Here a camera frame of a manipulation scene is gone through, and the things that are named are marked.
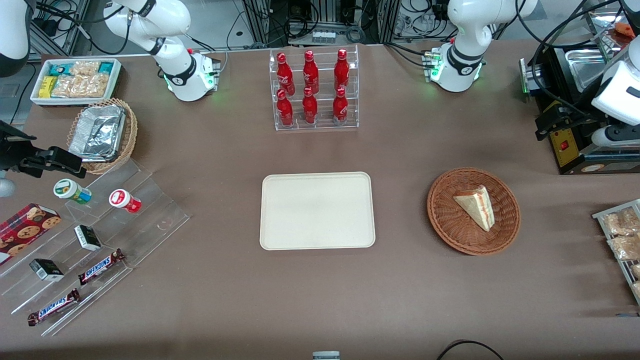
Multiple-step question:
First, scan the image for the clear acrylic bottle rack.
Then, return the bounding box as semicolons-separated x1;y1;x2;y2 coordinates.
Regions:
268;44;360;132

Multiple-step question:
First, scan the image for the round brown wicker basket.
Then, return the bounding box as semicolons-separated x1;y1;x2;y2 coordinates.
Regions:
426;167;522;257

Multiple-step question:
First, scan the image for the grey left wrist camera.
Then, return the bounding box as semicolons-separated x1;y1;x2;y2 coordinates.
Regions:
591;125;640;147

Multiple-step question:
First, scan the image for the small black box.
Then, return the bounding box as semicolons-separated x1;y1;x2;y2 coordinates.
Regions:
73;224;102;252
28;258;65;282

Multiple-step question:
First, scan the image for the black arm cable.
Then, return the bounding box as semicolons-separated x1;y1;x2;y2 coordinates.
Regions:
516;0;623;120

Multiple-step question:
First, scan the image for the red cookie box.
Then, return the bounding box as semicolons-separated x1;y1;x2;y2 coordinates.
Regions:
0;202;62;266

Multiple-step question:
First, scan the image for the clear bag of biscuits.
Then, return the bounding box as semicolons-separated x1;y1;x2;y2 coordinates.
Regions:
51;60;110;99

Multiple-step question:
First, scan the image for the Snickers chocolate bar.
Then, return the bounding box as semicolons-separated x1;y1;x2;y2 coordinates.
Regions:
77;248;126;286
27;288;81;327

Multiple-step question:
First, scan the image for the tray of packaged snacks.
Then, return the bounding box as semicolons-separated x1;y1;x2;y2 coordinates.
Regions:
592;198;640;306

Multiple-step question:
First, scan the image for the wicker basket with foil trays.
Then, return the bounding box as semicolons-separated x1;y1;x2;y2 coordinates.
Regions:
66;97;139;175

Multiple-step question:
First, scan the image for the yellow snack packet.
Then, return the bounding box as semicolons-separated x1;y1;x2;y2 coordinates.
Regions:
38;75;58;99

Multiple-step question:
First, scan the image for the green lid snack cup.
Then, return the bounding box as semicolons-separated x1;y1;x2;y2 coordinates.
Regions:
53;178;93;205

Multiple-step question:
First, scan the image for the clear acrylic stepped display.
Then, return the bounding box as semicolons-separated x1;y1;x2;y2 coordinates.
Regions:
0;158;191;337

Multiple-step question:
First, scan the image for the red lid snack cup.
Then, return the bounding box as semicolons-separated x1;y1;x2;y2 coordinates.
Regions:
108;188;142;214

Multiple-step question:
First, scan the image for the red cola bottle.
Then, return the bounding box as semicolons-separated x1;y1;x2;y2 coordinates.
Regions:
276;89;295;127
333;48;351;92
302;50;320;95
276;52;296;97
332;86;349;124
301;87;319;125

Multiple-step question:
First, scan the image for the cream plastic tray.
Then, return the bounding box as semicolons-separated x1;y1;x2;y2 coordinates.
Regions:
259;171;377;251

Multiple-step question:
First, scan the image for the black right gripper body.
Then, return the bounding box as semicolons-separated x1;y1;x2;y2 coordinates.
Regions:
0;120;39;174

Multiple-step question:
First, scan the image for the black cable loop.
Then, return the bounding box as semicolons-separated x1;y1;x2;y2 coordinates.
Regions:
435;339;506;360

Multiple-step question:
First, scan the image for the clear bag of pastries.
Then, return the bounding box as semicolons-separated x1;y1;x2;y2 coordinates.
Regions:
606;234;640;262
601;206;640;237

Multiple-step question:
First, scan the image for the triangular sandwich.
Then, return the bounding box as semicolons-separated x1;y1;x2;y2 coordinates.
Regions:
452;184;496;233

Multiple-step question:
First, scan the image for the white plastic snack bin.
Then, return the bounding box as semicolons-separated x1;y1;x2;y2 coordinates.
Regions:
29;58;123;108

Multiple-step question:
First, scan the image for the aluminium foil tray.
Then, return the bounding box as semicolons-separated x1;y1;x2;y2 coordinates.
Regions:
68;104;127;163

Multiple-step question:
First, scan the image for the steel warmer pan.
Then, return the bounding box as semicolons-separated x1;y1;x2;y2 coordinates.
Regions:
564;48;612;92

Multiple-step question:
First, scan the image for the black food warmer appliance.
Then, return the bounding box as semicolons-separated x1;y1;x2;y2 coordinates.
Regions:
519;0;640;176

